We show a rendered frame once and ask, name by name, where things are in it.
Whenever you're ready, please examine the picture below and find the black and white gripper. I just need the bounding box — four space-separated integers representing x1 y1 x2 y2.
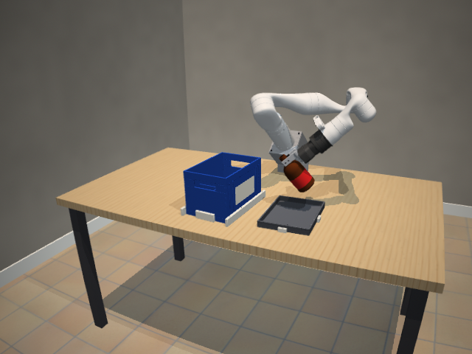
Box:
282 116 342 166

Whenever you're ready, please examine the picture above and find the brown bottle with red label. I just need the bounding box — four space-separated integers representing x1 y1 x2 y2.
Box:
279 154 315 192

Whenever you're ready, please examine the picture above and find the blue plastic crate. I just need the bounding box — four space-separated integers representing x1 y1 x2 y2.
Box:
183 152 261 223

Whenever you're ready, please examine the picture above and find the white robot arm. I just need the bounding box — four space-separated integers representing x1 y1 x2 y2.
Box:
250 88 376 151

